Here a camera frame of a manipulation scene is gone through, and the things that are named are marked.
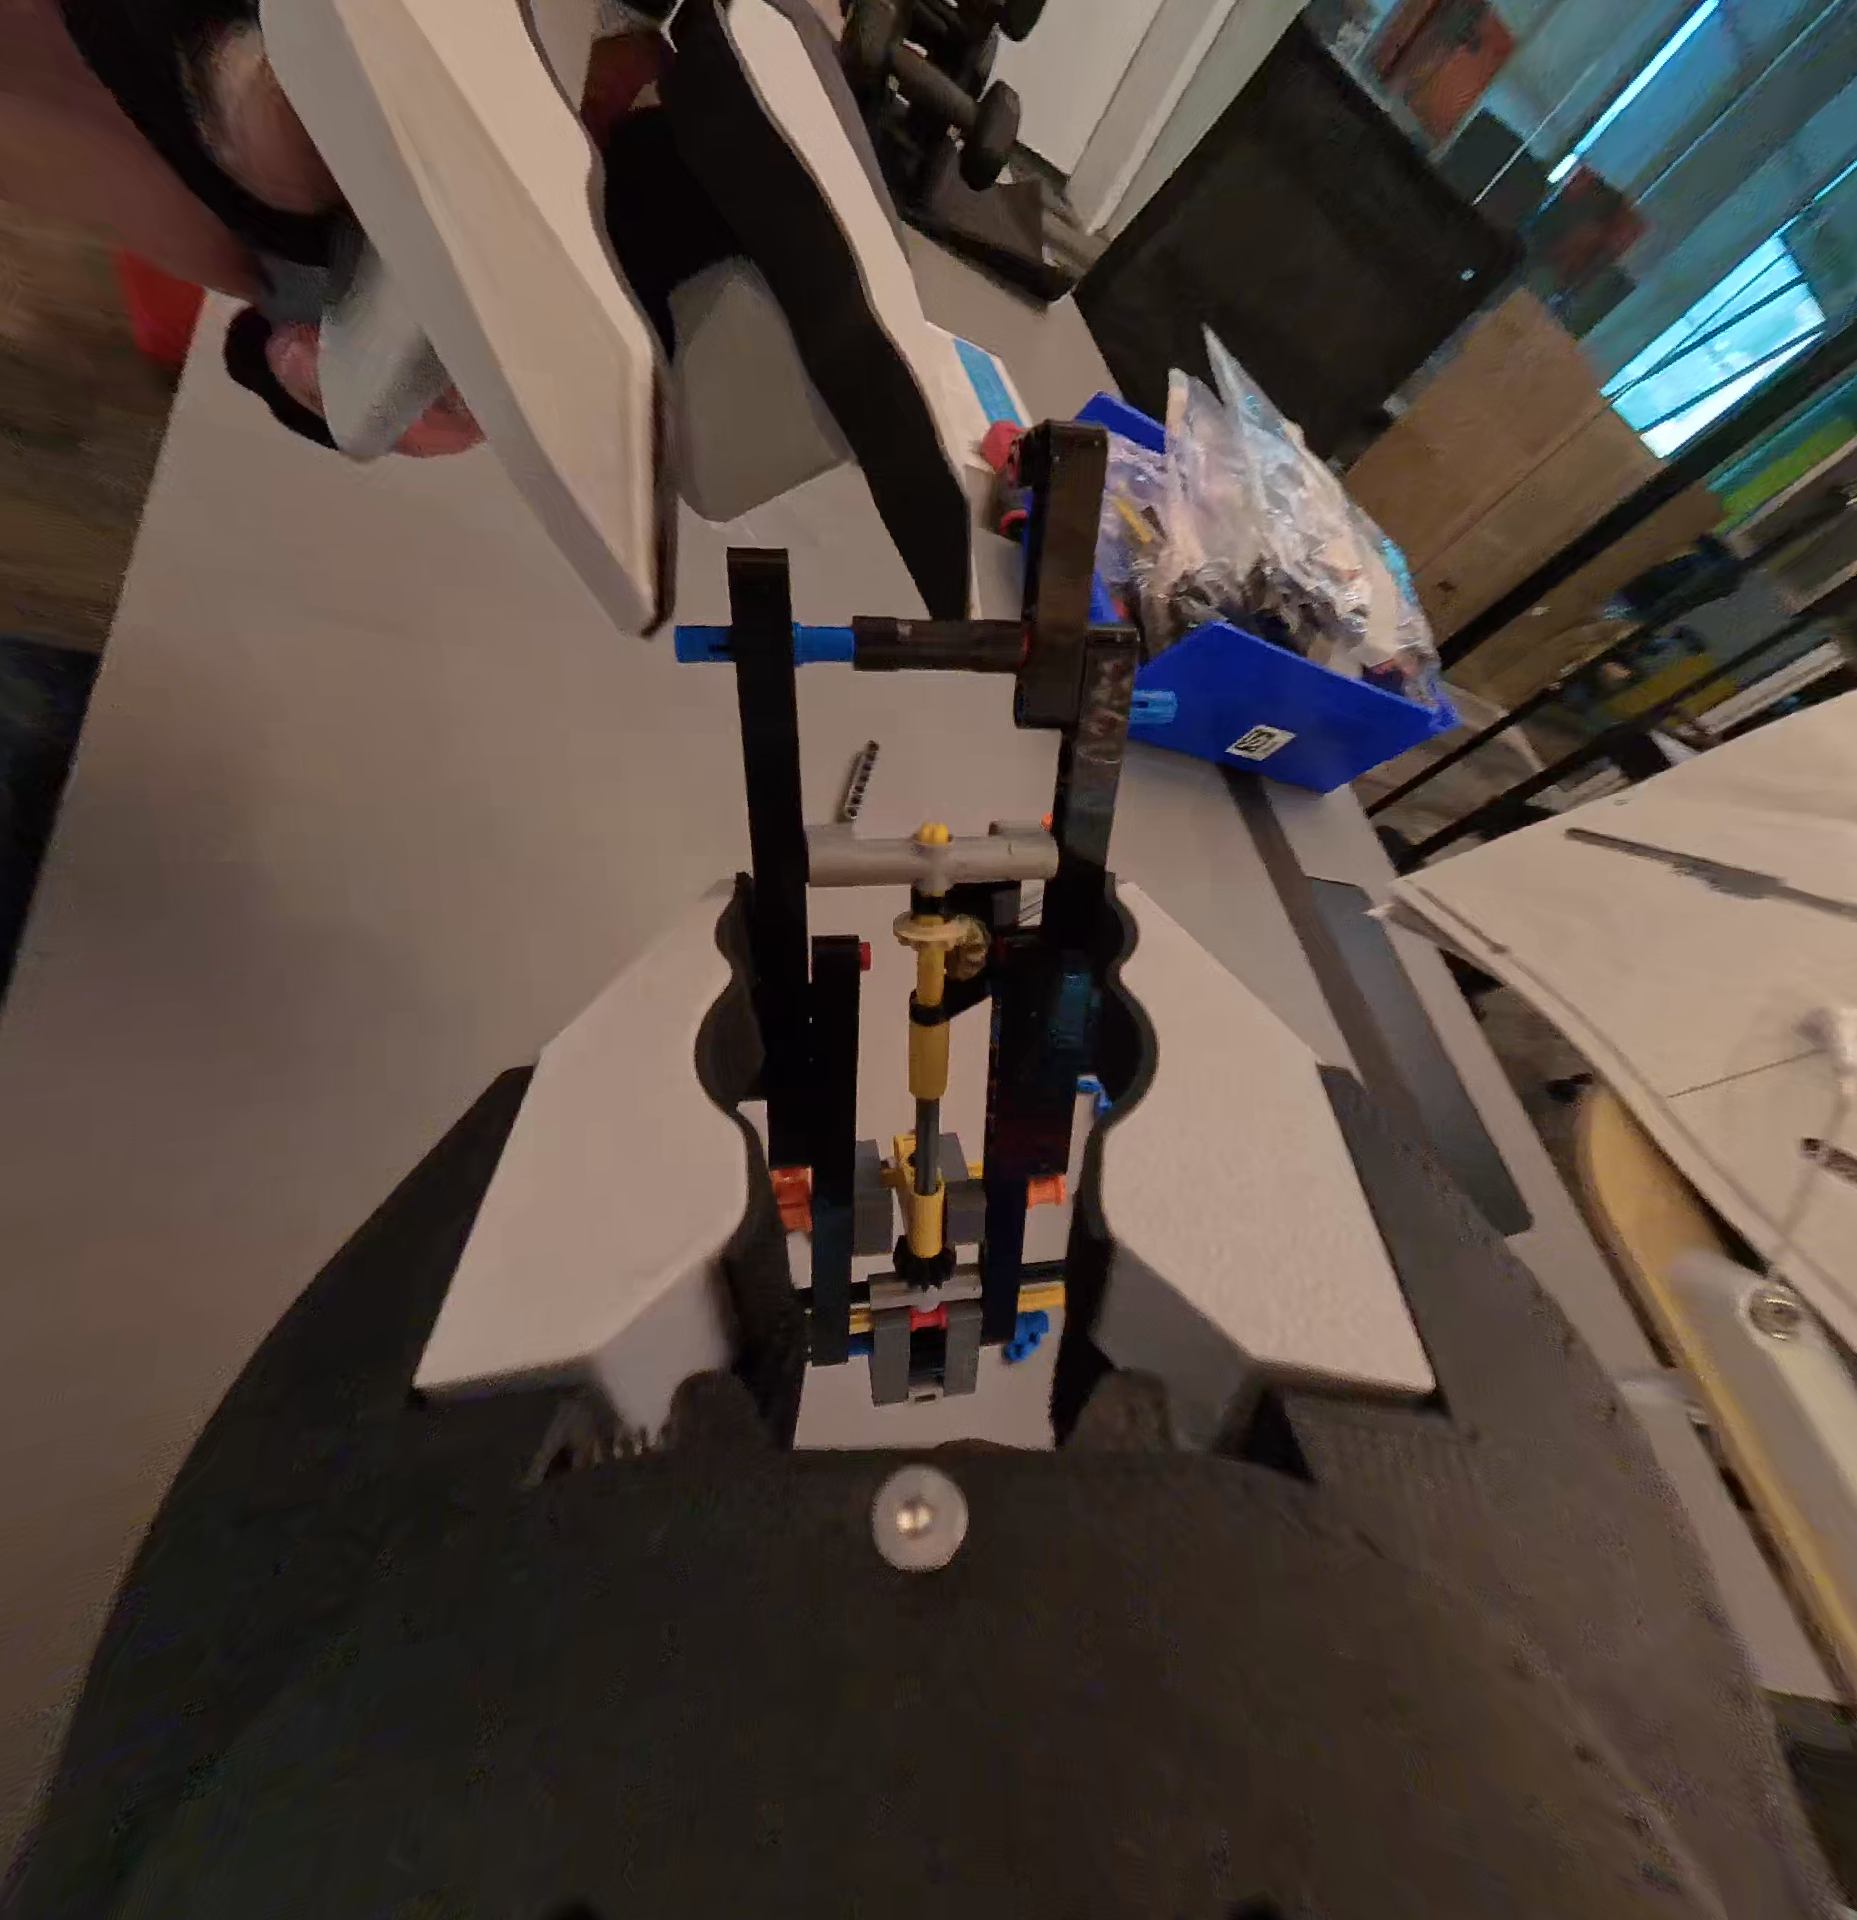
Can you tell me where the white paper with blue print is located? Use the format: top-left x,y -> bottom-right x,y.
928,315 -> 1029,454

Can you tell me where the white metal bracket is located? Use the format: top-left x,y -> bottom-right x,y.
1662,1243 -> 1857,1622

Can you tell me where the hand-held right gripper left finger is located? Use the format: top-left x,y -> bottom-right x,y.
412,876 -> 810,1453

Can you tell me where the brown cardboard sheet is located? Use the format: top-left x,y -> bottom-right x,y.
1340,285 -> 1725,708

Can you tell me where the black lego technic assembly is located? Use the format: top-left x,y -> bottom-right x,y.
673,419 -> 1182,1410

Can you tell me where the black dumbbell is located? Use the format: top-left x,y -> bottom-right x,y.
842,0 -> 1050,193

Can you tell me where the black panel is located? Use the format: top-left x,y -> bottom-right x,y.
1071,16 -> 1529,466

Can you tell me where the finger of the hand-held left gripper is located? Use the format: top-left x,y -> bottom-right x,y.
668,0 -> 977,620
257,0 -> 680,635

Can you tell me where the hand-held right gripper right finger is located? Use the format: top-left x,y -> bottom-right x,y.
1050,879 -> 1439,1453

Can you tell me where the white cable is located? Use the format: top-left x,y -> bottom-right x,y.
1760,1003 -> 1857,1300

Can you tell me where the red container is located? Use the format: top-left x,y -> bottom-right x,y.
110,248 -> 211,368

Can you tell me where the person's left hand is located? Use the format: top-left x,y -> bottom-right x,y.
0,0 -> 329,298

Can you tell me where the wooden board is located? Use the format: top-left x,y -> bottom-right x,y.
1575,1081 -> 1857,1741

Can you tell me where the clear bag of lego pieces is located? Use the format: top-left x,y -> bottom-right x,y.
1102,323 -> 1439,698

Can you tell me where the blue plastic bin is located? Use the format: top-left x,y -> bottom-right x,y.
1071,394 -> 1461,798

